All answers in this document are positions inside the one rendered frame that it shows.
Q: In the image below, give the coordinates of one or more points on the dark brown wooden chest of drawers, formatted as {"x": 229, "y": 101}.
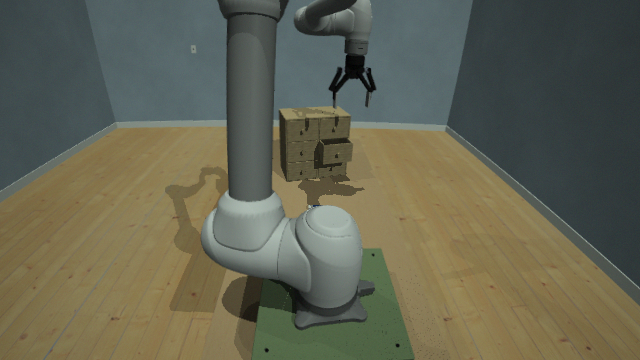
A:
{"x": 301, "y": 114}

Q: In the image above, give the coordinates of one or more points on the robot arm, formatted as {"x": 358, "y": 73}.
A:
{"x": 320, "y": 254}

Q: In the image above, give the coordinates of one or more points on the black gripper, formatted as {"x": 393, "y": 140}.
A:
{"x": 353, "y": 72}

